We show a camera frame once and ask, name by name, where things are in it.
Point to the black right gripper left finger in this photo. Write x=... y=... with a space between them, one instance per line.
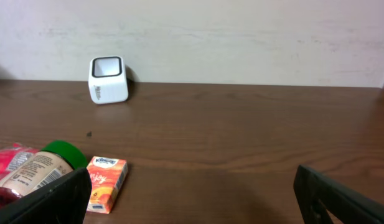
x=64 y=201

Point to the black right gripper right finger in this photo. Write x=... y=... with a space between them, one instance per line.
x=319 y=196

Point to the green lid spice jar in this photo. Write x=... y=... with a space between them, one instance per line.
x=55 y=160

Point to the small orange box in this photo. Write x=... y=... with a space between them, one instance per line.
x=107 y=176

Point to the red snack bag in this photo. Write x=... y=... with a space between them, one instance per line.
x=14 y=156

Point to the white barcode scanner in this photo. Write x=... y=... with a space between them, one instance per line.
x=107 y=81

